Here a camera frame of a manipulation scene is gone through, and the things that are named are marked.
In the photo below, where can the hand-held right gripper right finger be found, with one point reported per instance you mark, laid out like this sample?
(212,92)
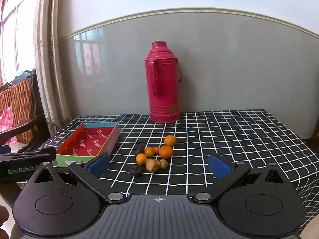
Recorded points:
(219,166)

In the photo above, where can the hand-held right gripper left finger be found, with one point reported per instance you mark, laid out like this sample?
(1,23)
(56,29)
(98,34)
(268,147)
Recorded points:
(98,165)

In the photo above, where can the red cardboard box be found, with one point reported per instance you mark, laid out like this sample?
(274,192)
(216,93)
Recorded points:
(94,139)

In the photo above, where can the dark brown fruit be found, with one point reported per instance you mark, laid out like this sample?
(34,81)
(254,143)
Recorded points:
(140,150)
(137,169)

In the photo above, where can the small orange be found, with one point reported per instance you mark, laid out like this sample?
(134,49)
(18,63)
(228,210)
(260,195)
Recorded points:
(149,151)
(141,158)

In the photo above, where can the cut orange fruit piece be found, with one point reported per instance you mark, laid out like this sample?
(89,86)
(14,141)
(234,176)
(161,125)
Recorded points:
(152,165)

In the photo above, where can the small tan longan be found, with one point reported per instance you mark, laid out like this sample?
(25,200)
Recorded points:
(163,163)

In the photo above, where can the orange carrot piece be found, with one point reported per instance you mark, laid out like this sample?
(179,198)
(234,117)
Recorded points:
(156,150)

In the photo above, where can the person's left hand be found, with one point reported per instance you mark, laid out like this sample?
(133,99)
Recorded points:
(3,215)

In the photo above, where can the black white checked tablecloth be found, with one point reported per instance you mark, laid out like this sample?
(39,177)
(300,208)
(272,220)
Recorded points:
(224,134)

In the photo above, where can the pink plastic bag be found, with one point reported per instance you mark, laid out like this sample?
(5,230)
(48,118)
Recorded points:
(5,119)

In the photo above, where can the dark wooden chair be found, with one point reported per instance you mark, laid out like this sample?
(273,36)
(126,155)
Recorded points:
(37,119)

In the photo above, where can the orange woven chair cushion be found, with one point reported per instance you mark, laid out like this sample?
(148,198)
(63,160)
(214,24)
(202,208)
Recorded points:
(21,104)

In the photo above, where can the red thermos flask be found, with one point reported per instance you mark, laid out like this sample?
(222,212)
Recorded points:
(163,92)

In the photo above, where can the beige curtain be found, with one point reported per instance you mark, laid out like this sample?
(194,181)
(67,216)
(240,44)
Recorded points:
(49,54)

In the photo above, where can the window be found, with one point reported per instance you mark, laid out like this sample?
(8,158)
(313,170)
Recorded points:
(17,29)

